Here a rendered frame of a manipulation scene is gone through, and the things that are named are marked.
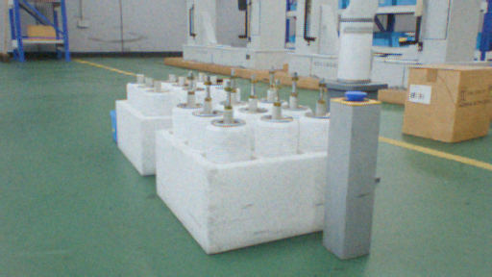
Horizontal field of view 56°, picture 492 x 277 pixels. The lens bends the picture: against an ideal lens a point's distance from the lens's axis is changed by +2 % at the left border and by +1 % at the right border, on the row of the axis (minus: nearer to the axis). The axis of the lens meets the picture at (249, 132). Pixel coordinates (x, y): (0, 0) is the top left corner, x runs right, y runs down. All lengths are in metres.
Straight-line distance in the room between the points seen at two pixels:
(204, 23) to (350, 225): 4.83
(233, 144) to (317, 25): 3.03
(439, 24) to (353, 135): 2.22
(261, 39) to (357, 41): 3.13
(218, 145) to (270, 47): 3.59
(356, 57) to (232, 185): 0.59
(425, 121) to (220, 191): 1.36
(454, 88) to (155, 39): 6.25
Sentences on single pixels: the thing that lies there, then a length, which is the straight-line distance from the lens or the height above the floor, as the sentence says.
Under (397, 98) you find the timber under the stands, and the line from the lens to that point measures 3.05.
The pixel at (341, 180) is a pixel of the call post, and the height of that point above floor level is 0.16.
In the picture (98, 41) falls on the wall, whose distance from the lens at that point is 7.49.
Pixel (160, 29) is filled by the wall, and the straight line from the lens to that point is 7.82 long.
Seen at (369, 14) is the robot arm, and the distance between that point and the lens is 1.34.
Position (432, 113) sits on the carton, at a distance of 2.09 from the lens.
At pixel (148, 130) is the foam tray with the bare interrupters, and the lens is 1.41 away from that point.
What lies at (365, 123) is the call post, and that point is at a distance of 0.88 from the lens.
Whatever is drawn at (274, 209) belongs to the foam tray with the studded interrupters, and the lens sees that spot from 0.98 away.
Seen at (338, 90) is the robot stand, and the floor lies 0.28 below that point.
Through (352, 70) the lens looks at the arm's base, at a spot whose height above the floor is 0.34.
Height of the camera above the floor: 0.44
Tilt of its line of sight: 13 degrees down
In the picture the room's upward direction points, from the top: 1 degrees clockwise
